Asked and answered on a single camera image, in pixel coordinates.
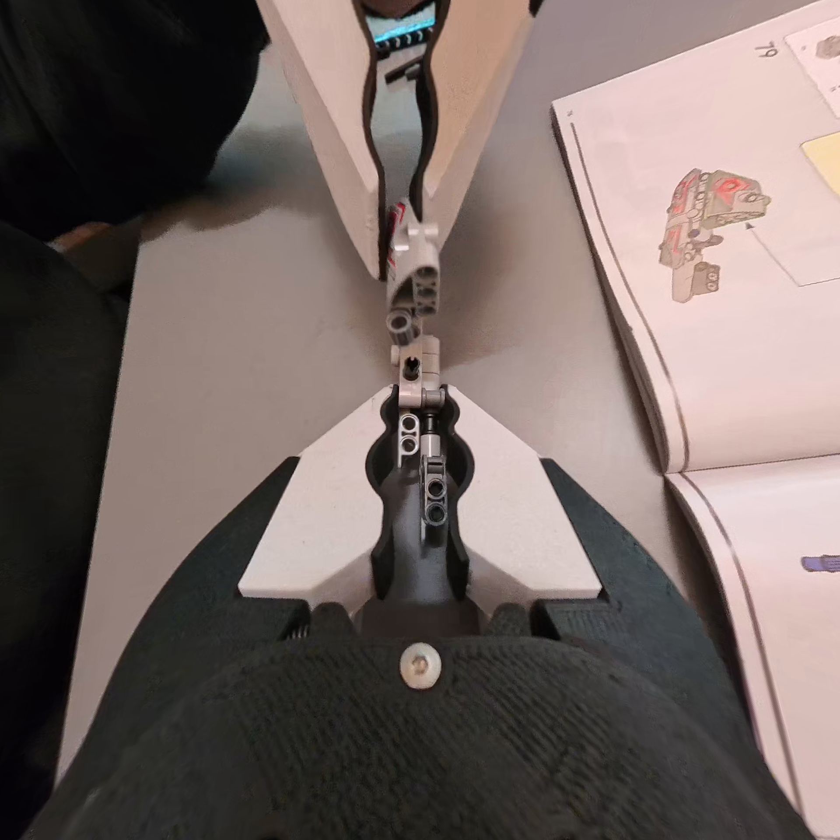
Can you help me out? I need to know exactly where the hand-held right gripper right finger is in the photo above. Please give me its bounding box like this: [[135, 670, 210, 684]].
[[445, 387, 603, 616]]

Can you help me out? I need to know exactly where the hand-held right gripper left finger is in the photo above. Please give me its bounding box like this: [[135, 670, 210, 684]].
[[238, 386, 401, 616]]

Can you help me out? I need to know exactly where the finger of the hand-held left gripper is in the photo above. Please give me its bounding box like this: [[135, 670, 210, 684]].
[[252, 0, 389, 284], [408, 0, 535, 257]]

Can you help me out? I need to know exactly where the small grey connector assembly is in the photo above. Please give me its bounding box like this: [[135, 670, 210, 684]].
[[390, 333, 450, 547]]

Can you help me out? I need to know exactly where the curved grey red-sticker panel piece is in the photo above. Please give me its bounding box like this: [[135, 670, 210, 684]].
[[382, 197, 442, 343]]

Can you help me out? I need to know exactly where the grey desk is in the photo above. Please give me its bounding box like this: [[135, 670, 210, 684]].
[[56, 0, 828, 785]]

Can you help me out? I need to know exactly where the open instruction booklet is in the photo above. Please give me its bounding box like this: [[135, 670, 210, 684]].
[[550, 0, 840, 840]]

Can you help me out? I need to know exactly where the operator left arm black sleeve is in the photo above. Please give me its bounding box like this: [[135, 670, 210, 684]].
[[0, 220, 132, 840]]

